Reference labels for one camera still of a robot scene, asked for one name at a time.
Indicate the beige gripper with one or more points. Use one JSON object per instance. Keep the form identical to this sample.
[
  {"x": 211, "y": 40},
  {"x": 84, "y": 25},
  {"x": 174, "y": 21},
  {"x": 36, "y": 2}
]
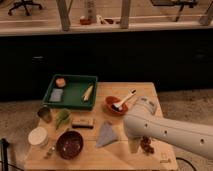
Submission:
[{"x": 134, "y": 145}]

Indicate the blue-grey triangular towel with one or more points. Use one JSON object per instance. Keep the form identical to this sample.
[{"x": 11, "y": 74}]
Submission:
[{"x": 106, "y": 135}]

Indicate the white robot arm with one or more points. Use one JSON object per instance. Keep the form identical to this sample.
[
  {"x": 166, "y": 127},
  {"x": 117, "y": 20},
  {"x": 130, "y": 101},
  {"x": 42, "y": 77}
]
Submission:
[{"x": 140, "y": 120}]

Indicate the orange bowl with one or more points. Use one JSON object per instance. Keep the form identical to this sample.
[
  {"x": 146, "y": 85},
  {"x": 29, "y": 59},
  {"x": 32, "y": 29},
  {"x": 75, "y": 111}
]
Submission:
[{"x": 110, "y": 100}]

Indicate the purple bowl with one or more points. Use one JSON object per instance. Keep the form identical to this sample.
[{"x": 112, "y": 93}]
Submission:
[{"x": 69, "y": 145}]

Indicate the bunch of dark grapes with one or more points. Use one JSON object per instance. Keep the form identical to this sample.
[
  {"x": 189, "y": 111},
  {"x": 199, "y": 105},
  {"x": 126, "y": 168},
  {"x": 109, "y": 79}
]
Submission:
[{"x": 146, "y": 145}]

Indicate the wooden block with dark side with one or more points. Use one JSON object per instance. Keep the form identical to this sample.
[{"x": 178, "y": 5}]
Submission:
[{"x": 83, "y": 122}]

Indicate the green leafy vegetable toy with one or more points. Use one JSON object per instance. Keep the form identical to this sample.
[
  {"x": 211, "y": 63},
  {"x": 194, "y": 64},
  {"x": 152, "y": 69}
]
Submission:
[{"x": 62, "y": 117}]

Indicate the green plastic tray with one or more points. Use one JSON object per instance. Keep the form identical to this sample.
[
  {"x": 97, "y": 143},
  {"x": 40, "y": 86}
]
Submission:
[{"x": 72, "y": 93}]

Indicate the small metal utensil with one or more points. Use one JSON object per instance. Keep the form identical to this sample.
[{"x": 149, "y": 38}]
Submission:
[{"x": 50, "y": 152}]

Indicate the orange bread toy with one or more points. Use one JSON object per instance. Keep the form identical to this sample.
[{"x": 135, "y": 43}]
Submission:
[{"x": 60, "y": 82}]

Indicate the black stand at left edge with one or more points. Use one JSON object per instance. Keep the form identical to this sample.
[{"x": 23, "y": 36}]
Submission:
[{"x": 3, "y": 148}]

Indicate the red object on shelf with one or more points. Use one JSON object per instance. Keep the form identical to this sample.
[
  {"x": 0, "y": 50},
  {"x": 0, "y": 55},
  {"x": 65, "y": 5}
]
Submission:
[{"x": 84, "y": 21}]

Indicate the white handled brush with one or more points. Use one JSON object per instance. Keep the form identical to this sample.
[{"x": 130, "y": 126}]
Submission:
[{"x": 118, "y": 105}]

